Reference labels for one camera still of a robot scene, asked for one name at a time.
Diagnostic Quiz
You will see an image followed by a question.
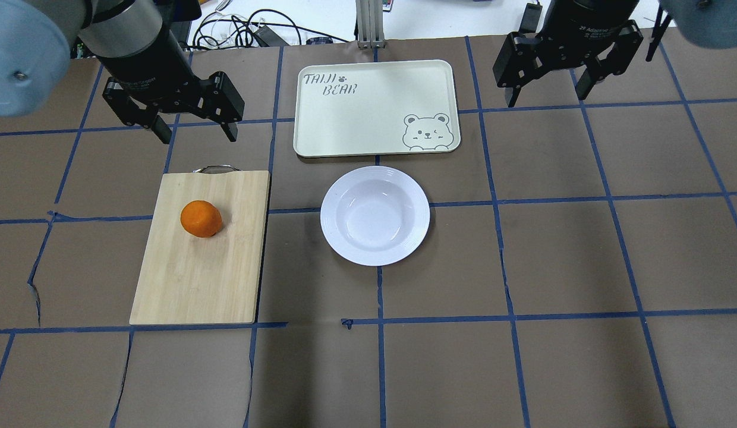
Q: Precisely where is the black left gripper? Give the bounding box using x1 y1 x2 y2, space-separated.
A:
97 27 245 144

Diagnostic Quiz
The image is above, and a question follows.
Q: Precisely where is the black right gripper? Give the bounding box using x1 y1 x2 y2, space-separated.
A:
493 1 643 108

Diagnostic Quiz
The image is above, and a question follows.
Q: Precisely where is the orange fruit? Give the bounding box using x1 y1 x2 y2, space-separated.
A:
180 200 223 238

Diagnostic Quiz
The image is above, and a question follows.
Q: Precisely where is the white ribbed plate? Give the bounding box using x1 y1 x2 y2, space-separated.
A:
320 166 431 266

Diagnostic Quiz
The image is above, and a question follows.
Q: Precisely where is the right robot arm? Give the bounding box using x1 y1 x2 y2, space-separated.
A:
493 1 737 108

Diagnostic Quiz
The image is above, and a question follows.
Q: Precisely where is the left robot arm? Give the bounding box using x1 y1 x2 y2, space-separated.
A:
0 1 245 143

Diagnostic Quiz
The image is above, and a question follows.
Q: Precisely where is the cream bear tray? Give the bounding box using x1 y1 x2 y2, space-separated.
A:
293 59 461 158

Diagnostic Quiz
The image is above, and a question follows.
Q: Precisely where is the black power adapter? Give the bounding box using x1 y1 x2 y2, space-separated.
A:
518 1 543 33

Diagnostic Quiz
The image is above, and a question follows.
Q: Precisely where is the bamboo cutting board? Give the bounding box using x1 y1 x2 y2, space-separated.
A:
129 171 270 326

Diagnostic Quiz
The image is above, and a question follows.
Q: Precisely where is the black cable bundle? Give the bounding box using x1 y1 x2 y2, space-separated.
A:
193 0 304 51

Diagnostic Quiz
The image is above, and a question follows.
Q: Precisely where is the aluminium frame post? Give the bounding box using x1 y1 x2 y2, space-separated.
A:
355 0 386 49

